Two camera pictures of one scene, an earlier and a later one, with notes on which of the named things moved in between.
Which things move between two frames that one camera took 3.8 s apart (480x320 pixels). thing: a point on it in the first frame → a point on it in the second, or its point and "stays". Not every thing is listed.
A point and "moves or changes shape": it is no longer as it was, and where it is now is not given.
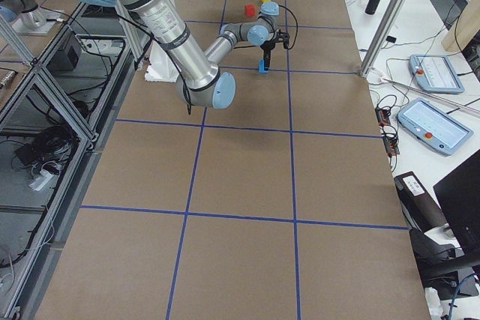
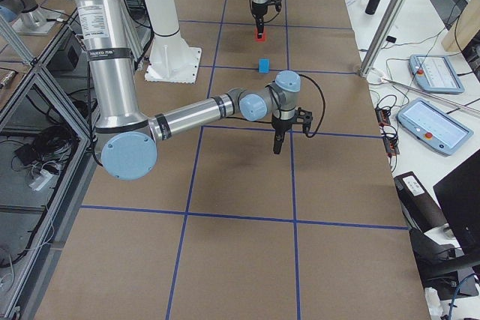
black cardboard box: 420,211 stays
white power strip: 41,180 stays
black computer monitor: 459,195 stays
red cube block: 250,10 moves or changes shape
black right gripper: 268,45 → 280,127
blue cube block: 262,67 stays
